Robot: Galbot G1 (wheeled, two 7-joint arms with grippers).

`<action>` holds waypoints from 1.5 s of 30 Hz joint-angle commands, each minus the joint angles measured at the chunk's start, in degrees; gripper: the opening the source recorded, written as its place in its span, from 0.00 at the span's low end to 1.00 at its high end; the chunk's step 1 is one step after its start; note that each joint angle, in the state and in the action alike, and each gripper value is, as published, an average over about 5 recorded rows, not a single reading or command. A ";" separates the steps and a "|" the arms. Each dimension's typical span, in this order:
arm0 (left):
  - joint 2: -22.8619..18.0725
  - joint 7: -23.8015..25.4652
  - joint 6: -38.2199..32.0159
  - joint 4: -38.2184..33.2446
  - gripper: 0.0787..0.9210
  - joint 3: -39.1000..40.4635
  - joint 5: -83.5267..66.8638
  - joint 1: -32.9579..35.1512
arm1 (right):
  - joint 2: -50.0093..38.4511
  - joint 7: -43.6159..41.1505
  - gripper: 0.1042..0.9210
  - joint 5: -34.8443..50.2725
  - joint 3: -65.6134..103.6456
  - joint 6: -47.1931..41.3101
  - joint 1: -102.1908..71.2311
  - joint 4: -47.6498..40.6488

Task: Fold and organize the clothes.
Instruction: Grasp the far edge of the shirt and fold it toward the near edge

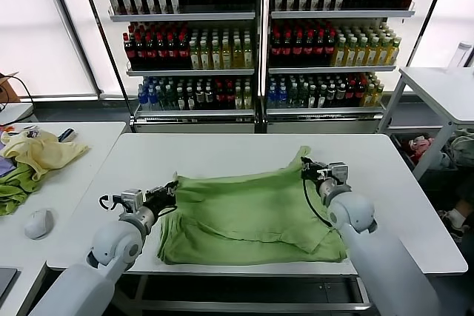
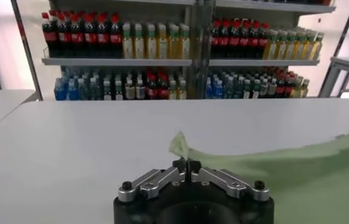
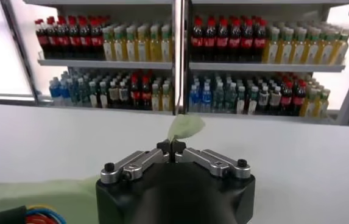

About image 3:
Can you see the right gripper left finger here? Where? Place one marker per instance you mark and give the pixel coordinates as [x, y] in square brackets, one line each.
[137, 162]

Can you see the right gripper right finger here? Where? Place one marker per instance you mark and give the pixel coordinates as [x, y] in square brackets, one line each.
[213, 162]

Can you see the light green t-shirt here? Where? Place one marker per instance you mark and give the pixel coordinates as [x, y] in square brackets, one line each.
[186, 126]

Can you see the green tinted water bottle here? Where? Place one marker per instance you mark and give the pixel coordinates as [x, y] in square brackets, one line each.
[75, 93]
[230, 99]
[85, 95]
[218, 99]

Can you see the blue water bottle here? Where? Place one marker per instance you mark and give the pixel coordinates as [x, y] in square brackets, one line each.
[206, 99]
[65, 92]
[194, 99]
[54, 92]

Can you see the small tea bottle white label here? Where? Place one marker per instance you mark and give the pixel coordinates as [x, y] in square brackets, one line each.
[93, 97]
[103, 98]
[252, 104]
[241, 103]

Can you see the cola bottle red cap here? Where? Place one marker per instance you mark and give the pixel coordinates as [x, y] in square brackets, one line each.
[42, 41]
[298, 100]
[64, 41]
[53, 41]
[146, 95]
[247, 43]
[259, 43]
[135, 95]
[97, 41]
[86, 41]
[286, 100]
[75, 41]
[234, 43]
[222, 42]
[209, 42]
[197, 42]

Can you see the small dark bottle grey label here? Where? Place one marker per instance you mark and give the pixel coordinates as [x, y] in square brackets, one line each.
[263, 99]
[124, 95]
[114, 95]
[275, 100]

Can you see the grey drinks shelf unit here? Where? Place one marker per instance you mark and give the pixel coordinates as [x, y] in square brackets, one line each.
[265, 67]
[107, 64]

